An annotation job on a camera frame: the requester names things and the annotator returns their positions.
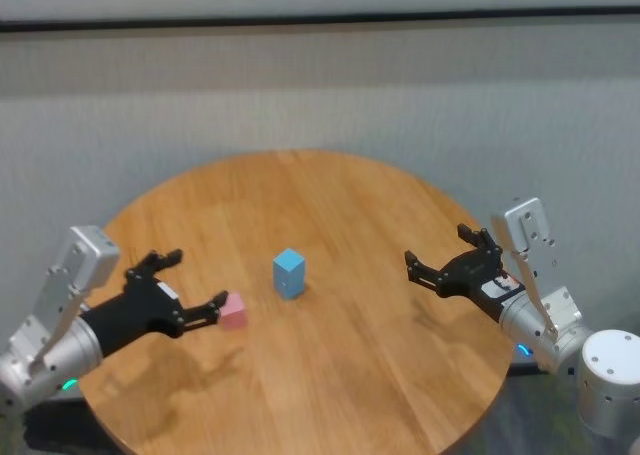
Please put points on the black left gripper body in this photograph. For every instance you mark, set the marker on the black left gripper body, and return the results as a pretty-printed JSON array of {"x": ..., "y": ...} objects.
[{"x": 140, "y": 310}]

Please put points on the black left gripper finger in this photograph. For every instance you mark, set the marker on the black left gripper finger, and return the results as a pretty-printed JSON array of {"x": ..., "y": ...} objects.
[
  {"x": 207, "y": 312},
  {"x": 160, "y": 262}
]

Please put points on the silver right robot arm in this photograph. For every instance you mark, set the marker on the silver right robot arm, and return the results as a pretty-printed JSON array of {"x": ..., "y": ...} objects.
[{"x": 605, "y": 375}]

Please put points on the pink cube block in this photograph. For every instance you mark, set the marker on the pink cube block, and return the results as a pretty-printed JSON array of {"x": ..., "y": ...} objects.
[{"x": 235, "y": 312}]

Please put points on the black wall rail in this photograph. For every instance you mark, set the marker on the black wall rail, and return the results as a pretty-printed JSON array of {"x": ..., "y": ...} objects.
[{"x": 320, "y": 17}]

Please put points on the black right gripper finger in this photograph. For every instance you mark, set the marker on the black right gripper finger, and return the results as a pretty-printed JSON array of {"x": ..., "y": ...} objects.
[
  {"x": 480, "y": 237},
  {"x": 425, "y": 274}
]

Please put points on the blue cube block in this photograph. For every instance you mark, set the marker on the blue cube block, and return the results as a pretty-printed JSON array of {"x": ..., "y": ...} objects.
[
  {"x": 290, "y": 291},
  {"x": 289, "y": 262}
]

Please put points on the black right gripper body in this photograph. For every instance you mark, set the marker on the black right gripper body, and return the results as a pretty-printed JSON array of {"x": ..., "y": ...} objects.
[{"x": 475, "y": 277}]

